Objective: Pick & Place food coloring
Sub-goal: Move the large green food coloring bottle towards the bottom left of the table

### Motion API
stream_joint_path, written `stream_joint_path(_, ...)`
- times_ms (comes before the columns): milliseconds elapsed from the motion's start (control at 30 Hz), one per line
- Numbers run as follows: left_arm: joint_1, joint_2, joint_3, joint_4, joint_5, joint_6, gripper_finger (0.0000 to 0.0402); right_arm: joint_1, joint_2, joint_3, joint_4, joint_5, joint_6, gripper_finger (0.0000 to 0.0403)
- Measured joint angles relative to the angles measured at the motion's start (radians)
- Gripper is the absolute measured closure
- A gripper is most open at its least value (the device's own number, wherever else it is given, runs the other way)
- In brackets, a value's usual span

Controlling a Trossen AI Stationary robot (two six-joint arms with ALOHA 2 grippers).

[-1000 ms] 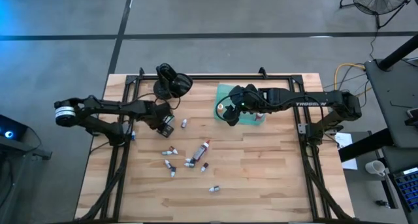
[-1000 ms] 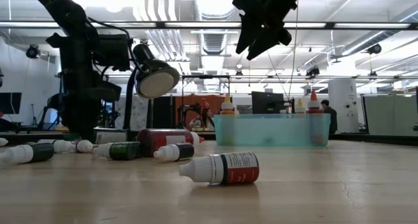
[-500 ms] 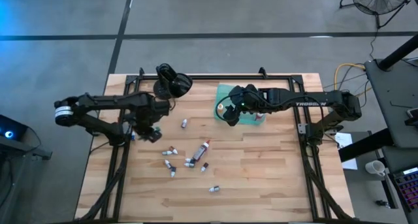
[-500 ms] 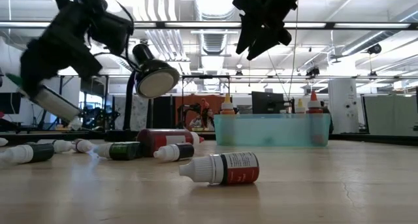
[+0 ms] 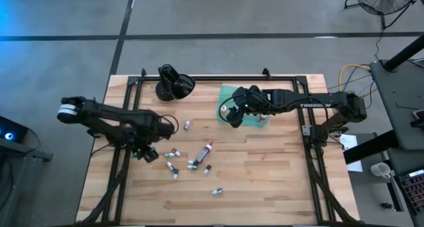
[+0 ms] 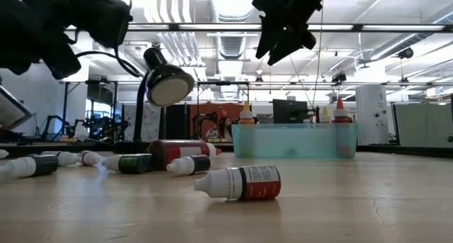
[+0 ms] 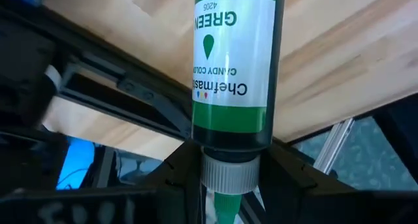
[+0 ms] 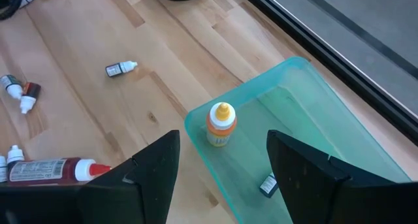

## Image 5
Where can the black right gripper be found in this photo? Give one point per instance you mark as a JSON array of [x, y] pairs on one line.
[[250, 99]]

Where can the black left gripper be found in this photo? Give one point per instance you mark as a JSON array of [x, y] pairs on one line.
[[147, 141]]

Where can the green-tipped food coloring bottle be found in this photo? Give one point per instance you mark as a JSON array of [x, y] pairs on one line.
[[153, 150]]

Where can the yellow-tipped food coloring bottle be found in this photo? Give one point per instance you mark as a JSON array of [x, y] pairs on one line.
[[223, 110]]

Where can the small white-capped dropper bottle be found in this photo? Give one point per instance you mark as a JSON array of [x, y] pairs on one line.
[[191, 162], [170, 166], [169, 155]]

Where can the small red-brown dropper bottle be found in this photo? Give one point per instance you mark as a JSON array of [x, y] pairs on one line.
[[176, 152]]

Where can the small dark green dropper bottle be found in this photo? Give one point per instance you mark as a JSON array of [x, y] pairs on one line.
[[175, 174]]

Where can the small purple dropper bottle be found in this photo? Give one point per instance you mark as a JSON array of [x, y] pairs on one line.
[[187, 125]]

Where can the red-tipped food coloring bottle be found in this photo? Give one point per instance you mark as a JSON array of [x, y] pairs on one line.
[[203, 154]]

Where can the black-label dropper bottle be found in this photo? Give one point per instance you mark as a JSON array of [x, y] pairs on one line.
[[207, 169]]

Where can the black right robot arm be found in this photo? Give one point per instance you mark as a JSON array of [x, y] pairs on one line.
[[314, 104]]

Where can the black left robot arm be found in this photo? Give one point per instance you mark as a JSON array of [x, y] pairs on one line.
[[116, 116]]

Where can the teal translucent plastic bin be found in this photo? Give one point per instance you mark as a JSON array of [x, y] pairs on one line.
[[251, 121]]

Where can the black desk lamp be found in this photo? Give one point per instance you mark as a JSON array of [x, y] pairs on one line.
[[175, 84]]

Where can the white paper sheet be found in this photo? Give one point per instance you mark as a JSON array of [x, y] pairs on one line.
[[349, 142]]

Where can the black stand beam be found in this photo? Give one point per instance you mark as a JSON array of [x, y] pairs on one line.
[[371, 147]]

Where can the black box with blue light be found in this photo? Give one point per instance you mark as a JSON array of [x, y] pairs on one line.
[[13, 127]]

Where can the white mug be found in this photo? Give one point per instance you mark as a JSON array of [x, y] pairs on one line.
[[381, 170]]

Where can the black side desk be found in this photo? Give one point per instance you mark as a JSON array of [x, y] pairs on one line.
[[404, 88]]

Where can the dark phone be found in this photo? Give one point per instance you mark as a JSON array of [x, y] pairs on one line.
[[419, 114]]

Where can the black diagonal pole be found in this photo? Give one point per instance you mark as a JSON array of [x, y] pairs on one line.
[[407, 51]]

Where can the black floor fan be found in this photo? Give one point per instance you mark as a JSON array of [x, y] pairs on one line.
[[386, 2]]

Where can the black keypad with coloured keys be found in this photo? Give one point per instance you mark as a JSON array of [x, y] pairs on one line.
[[414, 190]]

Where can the black aluminium table frame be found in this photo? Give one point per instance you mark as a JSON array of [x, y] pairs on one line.
[[215, 78]]

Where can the black frame clamp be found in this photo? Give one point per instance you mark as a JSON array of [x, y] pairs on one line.
[[266, 72], [143, 72]]

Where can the silver metal bracket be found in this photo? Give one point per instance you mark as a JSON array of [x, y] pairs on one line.
[[306, 130]]

